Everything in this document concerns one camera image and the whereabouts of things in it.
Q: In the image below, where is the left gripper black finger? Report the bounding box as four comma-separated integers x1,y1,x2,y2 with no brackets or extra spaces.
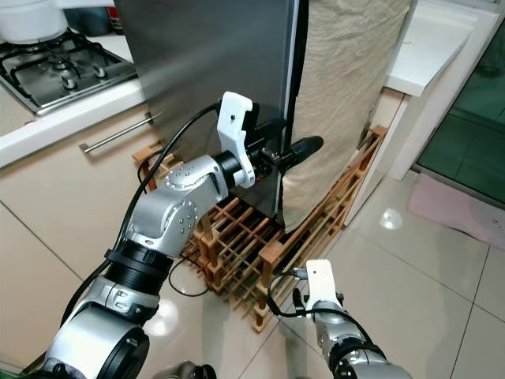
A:
281,135,327,170
255,117,290,147

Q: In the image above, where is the small dark grey fridge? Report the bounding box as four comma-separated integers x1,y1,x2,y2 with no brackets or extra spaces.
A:
114,0,309,230

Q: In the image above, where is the large beige ribbed cloth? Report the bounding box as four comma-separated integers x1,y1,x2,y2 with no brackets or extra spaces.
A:
280,0,415,231

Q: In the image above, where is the wooden wine rack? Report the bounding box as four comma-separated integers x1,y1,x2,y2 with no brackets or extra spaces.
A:
134,125,387,332

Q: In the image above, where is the pink floor mat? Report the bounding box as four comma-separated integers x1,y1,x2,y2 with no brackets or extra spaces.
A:
406,172,505,252

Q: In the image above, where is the glass sliding door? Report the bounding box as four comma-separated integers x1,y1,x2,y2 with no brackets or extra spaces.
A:
414,24,505,202

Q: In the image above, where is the white counter unit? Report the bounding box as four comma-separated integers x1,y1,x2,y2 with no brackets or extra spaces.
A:
343,0,505,226

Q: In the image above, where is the small beige linen cloth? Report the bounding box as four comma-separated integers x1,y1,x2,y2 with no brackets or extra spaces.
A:
0,87,44,137

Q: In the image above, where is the dark bottle red label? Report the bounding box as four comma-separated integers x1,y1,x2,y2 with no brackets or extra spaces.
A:
109,0,127,36

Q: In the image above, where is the green board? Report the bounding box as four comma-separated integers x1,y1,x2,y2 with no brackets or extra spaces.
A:
0,362,23,379

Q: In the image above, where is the beige kitchen cabinet white worktop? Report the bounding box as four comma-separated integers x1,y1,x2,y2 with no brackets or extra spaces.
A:
0,75,166,372

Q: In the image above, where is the dark cooking pot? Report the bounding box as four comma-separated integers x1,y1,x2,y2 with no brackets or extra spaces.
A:
65,6,111,39

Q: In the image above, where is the steel gas hob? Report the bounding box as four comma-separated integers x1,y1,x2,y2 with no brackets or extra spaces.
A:
0,32,139,118

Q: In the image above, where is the white cooking pot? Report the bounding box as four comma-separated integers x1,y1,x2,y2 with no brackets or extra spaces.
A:
0,0,68,46

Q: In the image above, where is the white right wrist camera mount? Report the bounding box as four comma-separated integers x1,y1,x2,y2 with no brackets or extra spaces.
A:
305,259,339,310

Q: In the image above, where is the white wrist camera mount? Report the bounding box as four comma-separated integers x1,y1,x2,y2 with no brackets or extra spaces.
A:
217,91,257,190
305,259,339,310

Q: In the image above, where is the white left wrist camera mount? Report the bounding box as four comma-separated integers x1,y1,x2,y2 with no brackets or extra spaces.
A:
217,91,257,190

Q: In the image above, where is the black power cord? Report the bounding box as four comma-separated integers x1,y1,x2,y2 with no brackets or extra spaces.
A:
138,146,210,299

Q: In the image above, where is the steel cabinet handle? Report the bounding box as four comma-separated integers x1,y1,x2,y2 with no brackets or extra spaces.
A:
79,112,160,154

